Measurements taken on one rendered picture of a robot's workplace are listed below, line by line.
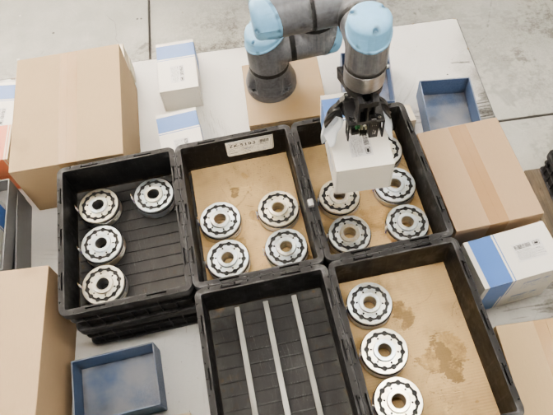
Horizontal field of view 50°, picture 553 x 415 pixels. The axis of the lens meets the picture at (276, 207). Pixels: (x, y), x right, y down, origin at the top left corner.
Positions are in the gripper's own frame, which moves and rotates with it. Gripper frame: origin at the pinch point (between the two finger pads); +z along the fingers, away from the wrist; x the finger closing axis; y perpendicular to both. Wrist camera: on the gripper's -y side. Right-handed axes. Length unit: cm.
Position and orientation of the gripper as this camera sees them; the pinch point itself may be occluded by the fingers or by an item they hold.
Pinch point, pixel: (355, 135)
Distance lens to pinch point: 128.1
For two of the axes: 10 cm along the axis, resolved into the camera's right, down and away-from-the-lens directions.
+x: 9.9, -1.4, 0.1
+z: 0.6, 4.9, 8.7
